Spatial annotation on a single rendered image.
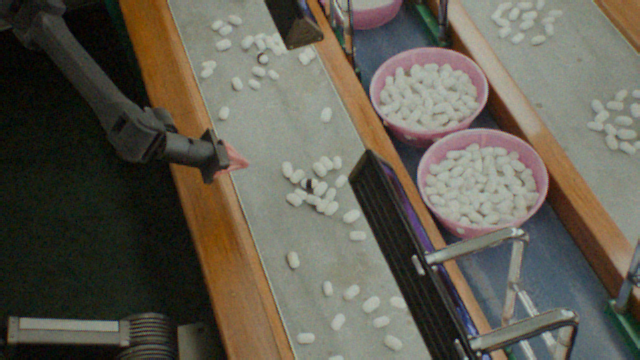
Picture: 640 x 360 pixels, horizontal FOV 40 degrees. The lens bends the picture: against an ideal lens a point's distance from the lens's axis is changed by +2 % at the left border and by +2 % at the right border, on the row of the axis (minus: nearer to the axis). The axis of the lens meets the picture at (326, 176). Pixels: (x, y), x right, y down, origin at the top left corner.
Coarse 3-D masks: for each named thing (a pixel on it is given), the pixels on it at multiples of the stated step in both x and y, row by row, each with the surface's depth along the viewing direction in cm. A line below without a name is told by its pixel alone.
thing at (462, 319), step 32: (384, 160) 145; (352, 192) 146; (384, 192) 137; (384, 224) 137; (416, 224) 137; (384, 256) 136; (416, 256) 129; (416, 288) 129; (448, 288) 129; (416, 320) 128; (448, 320) 122; (448, 352) 122
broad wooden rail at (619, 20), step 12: (600, 0) 211; (612, 0) 211; (624, 0) 210; (636, 0) 210; (612, 12) 208; (624, 12) 208; (636, 12) 207; (624, 24) 205; (636, 24) 205; (624, 36) 206; (636, 36) 202; (636, 48) 202
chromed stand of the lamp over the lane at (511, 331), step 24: (480, 240) 129; (504, 240) 129; (432, 264) 128; (504, 312) 150; (528, 312) 139; (552, 312) 121; (576, 312) 122; (480, 336) 119; (504, 336) 119; (528, 336) 120; (576, 336) 124
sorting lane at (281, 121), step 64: (192, 0) 228; (256, 0) 226; (192, 64) 213; (256, 64) 211; (320, 64) 209; (256, 128) 198; (320, 128) 197; (256, 192) 187; (320, 256) 175; (320, 320) 166
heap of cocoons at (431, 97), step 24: (408, 72) 207; (432, 72) 206; (456, 72) 203; (384, 96) 201; (408, 96) 200; (432, 96) 199; (456, 96) 199; (408, 120) 195; (432, 120) 196; (456, 120) 195
